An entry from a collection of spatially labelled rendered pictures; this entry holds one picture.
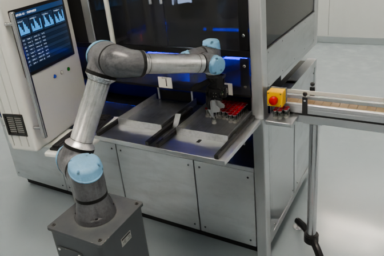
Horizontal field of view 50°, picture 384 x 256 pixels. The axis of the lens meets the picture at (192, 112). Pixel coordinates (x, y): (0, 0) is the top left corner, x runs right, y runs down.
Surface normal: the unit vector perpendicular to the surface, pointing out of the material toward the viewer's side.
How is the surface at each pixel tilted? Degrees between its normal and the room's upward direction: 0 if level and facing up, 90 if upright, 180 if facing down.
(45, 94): 90
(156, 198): 90
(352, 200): 0
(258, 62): 90
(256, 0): 90
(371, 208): 0
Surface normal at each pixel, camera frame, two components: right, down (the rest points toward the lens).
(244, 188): -0.49, 0.39
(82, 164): -0.02, -0.87
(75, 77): 0.94, 0.05
